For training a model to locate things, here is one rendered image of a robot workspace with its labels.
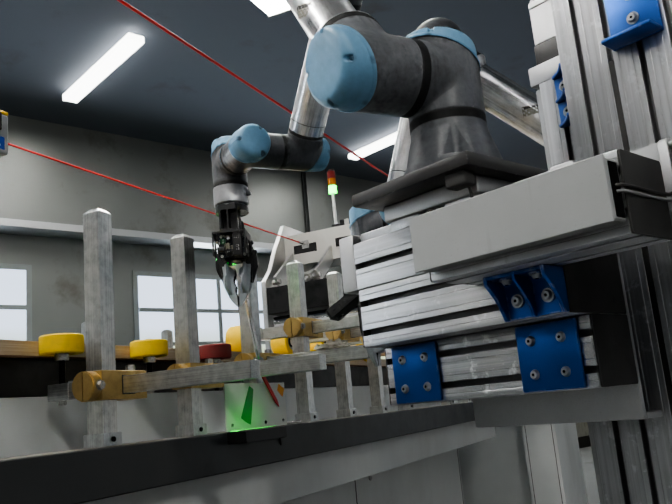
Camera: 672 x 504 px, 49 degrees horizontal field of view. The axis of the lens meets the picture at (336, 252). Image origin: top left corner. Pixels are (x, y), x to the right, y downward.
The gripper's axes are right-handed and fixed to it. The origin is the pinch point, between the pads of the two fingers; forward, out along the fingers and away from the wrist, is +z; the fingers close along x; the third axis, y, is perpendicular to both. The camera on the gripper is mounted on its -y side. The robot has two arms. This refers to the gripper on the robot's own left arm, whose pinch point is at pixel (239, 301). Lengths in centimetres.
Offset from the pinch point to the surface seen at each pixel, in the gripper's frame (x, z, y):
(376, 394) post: 24, 19, -88
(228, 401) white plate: -4.6, 20.5, -4.4
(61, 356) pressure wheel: -29.4, 10.5, 21.0
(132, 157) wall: -204, -241, -513
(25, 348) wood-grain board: -35.3, 8.7, 22.9
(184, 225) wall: -167, -178, -553
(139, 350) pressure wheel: -21.9, 8.4, 0.3
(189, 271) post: -8.9, -6.2, 5.8
